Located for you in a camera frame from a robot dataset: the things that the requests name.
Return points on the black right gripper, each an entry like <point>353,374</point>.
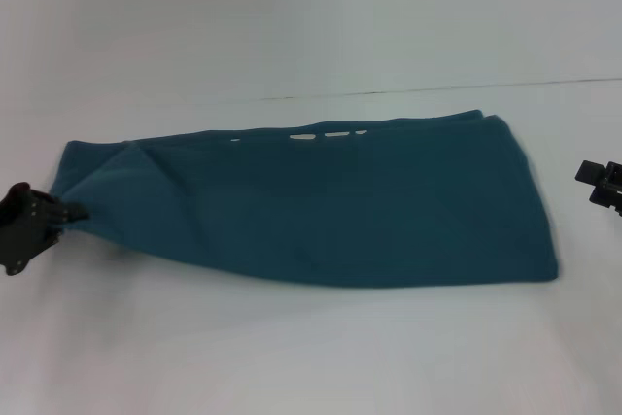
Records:
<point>614,191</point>

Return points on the teal blue shirt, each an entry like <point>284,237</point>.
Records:
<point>316,206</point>

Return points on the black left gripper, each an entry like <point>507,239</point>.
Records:
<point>24,230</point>

